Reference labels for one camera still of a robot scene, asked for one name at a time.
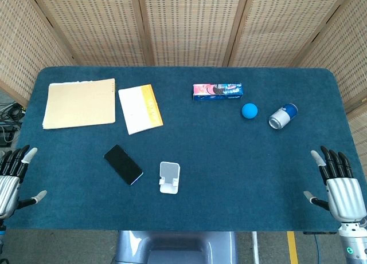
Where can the woven folding screen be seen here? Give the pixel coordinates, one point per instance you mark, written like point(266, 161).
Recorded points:
point(183, 26)

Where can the blue cookie box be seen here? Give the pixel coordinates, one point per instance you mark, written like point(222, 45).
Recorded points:
point(218, 91)

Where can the white and orange booklet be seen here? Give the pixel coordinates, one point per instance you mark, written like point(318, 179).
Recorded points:
point(139, 109)

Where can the beige paper folder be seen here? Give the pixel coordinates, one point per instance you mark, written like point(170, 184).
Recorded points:
point(80, 104)

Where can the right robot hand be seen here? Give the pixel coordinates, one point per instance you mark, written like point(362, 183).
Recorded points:
point(342, 193)

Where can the white table leg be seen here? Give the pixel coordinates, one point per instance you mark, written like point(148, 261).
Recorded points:
point(255, 247)

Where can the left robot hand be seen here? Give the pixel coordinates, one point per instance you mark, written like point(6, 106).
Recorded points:
point(7, 186)

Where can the black smartphone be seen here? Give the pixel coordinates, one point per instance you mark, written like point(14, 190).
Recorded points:
point(123, 164)

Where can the white phone stand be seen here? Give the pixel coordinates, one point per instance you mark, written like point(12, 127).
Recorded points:
point(169, 177)

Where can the blue and silver can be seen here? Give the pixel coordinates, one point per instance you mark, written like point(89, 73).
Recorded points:
point(282, 115)

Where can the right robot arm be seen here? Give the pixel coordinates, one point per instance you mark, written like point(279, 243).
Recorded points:
point(352, 242)

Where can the blue table mat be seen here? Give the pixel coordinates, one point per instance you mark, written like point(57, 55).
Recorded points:
point(183, 166)

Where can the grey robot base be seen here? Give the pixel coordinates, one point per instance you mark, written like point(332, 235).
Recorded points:
point(176, 247)

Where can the blue ball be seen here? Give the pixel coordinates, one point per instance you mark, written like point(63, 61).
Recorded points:
point(249, 110)

